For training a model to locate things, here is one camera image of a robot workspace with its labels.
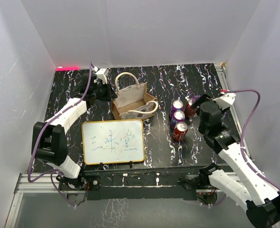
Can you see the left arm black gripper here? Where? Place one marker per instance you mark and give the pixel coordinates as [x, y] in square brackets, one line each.
[110, 94]

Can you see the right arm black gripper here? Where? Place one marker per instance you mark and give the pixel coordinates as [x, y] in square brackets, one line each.
[203, 98]

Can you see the red coke can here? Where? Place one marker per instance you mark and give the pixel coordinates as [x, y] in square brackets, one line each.
[189, 111]
[180, 131]

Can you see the printed canvas tote bag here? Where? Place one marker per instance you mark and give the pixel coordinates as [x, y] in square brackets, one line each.
[133, 101]

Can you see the purple fanta can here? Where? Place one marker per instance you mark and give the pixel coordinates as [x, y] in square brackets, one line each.
[196, 97]
[177, 105]
[178, 116]

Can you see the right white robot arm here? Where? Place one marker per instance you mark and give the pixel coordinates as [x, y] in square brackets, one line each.
[259, 200]

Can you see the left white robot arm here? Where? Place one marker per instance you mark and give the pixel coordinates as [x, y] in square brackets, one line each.
[49, 142]

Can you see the red light strip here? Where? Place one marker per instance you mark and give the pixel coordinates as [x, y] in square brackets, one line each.
[69, 68]

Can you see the yellow-framed whiteboard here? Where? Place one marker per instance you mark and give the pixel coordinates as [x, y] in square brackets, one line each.
[117, 141]

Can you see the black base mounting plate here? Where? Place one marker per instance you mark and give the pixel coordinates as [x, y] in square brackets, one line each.
[144, 183]

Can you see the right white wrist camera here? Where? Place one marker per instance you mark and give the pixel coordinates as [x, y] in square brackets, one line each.
[225, 100]

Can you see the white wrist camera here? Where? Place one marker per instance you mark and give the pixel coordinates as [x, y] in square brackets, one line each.
[101, 73]
[225, 100]

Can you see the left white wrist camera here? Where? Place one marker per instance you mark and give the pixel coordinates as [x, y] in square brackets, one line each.
[101, 73]

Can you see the right side aluminium rail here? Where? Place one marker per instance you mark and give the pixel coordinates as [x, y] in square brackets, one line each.
[223, 80]

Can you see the aluminium frame rail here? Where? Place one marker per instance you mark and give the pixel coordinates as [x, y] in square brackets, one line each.
[39, 205]

